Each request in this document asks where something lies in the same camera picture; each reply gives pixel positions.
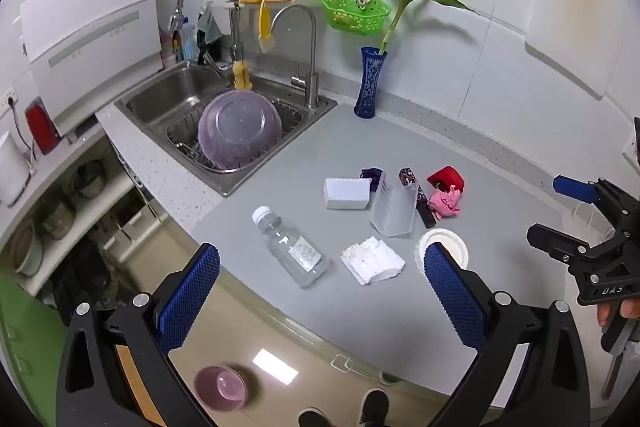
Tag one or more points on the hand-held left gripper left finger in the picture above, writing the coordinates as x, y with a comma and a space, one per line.
187, 292

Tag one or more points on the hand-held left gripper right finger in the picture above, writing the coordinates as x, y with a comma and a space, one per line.
452, 292

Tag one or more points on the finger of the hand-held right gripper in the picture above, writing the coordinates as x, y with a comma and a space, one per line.
555, 243
575, 188

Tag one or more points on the pink bowl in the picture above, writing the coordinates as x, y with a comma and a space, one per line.
220, 387

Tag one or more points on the translucent plastic package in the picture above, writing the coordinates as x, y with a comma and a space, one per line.
395, 209

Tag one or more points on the red fabric pouch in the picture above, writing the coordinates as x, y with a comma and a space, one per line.
447, 177

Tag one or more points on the person's right hand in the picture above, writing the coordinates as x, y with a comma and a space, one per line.
606, 313

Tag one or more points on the white round lid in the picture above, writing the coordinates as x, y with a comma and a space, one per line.
457, 244

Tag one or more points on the white crumpled tissue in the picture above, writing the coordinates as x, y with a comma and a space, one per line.
372, 259

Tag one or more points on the white storage boxes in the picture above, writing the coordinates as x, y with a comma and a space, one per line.
132, 222

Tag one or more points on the black bag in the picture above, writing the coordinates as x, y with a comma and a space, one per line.
85, 277

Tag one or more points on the clear plastic bottle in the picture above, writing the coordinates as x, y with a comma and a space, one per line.
295, 252

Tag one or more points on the patterned dark stick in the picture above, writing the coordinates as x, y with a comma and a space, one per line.
407, 177

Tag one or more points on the black sneaker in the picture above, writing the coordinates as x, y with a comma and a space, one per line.
374, 407
315, 419

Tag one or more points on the small purple item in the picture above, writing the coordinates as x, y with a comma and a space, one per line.
372, 175

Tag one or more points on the white small box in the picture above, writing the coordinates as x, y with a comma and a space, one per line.
345, 194

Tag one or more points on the steel pot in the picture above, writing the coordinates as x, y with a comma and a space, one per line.
57, 221

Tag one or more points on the dark pot with lid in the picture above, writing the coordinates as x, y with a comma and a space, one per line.
89, 179

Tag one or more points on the metal basin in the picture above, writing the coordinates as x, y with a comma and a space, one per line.
27, 249

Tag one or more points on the purple plastic basin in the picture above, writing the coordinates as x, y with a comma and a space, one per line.
237, 129

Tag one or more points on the green cabinet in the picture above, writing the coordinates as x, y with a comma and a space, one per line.
25, 342

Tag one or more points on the white open shelf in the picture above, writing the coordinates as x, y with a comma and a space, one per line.
75, 152

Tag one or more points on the stainless steel sink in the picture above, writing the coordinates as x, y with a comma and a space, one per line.
155, 92

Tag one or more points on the red electric kettle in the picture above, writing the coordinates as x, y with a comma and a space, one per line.
42, 127

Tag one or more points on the yellow sponge brush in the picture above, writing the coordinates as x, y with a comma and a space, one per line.
242, 76

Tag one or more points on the blue patterned vase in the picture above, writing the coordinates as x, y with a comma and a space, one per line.
369, 82

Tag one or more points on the blue dish soap bottle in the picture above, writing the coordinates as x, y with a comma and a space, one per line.
189, 44

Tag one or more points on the grey hanging cloth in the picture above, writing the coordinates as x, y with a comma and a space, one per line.
209, 27

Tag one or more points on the small chrome faucet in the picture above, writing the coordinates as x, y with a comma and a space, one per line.
312, 57

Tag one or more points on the yellow plastic scraper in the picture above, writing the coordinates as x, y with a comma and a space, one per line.
265, 32

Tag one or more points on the white countertop dishwasher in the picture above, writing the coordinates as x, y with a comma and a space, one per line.
90, 37

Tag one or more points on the green plastic basket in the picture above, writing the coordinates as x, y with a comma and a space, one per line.
350, 19

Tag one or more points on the white wall socket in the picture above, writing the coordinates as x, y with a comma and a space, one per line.
9, 103

